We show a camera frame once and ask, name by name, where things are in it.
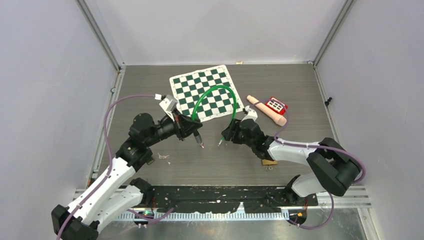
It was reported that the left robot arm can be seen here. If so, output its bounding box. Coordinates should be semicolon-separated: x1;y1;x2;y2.
51;110;203;240

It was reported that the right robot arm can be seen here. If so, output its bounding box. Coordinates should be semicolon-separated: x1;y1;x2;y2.
221;119;366;205

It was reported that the green cable lock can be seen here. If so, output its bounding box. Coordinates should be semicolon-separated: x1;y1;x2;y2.
191;84;238;147

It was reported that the green white chessboard mat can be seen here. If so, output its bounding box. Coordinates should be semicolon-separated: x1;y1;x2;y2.
169;65;244;122

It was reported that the black cable lock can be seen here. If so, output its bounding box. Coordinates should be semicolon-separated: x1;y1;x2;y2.
146;158;155;165

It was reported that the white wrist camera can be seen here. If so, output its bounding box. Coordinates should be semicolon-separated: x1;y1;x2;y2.
154;93;178;122
242;105;258;122

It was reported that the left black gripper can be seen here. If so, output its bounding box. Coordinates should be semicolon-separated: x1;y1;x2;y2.
145;107;202;147

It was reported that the red white block toy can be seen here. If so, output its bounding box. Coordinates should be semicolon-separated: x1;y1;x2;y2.
265;96;288;116

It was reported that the brass padlock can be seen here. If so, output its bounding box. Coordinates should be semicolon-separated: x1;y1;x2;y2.
261;159;278;166

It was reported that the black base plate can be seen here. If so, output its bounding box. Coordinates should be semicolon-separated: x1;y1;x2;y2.
141;185;318;214

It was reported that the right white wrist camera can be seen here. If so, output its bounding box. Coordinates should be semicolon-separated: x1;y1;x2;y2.
242;105;258;122

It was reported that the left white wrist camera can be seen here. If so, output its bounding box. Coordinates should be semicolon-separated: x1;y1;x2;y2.
154;93;178;122

